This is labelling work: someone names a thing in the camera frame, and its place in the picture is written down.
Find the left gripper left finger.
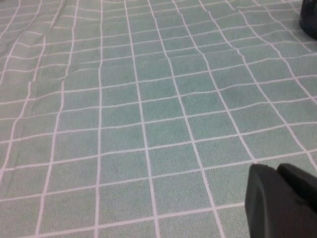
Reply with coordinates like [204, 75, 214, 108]
[244, 163, 317, 238]

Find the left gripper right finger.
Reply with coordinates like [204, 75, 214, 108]
[276, 163, 317, 212]

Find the green white-checked tablecloth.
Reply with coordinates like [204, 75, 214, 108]
[0, 0, 317, 238]

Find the black wire mesh wastebasket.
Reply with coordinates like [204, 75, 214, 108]
[298, 0, 317, 40]

